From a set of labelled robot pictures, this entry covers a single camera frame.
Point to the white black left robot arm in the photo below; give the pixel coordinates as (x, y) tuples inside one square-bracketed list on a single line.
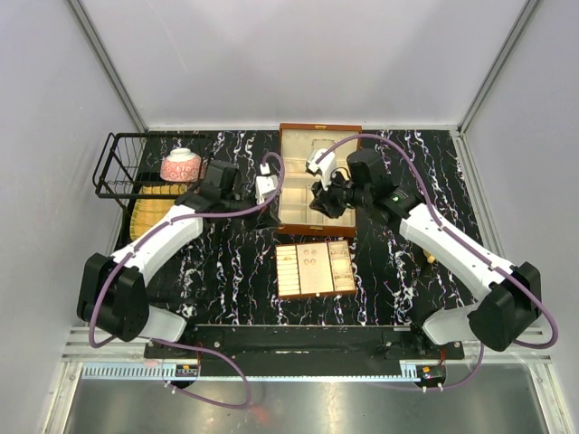
[(113, 295)]

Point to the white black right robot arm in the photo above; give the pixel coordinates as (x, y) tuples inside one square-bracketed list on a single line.
[(506, 295)]

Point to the pink patterned ceramic bowl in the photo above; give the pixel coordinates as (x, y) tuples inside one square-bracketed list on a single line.
[(181, 166)]

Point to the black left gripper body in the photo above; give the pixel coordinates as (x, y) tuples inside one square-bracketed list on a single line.
[(255, 218)]

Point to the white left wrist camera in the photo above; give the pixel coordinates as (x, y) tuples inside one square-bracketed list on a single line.
[(266, 184)]

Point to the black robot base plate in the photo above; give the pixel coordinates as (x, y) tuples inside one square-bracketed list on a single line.
[(321, 351)]

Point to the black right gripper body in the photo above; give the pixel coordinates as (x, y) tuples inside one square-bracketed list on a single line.
[(340, 193)]

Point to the black wire dish rack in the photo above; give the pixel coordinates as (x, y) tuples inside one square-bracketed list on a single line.
[(130, 162)]

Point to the brown leather jewelry box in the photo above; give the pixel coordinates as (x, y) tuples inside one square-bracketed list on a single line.
[(297, 142)]

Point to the brown jewelry tray insert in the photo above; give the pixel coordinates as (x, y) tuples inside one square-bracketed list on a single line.
[(319, 269)]

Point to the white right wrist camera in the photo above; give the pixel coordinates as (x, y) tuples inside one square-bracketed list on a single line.
[(323, 163)]

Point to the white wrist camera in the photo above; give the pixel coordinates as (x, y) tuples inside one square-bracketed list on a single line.
[(323, 163), (266, 184)]

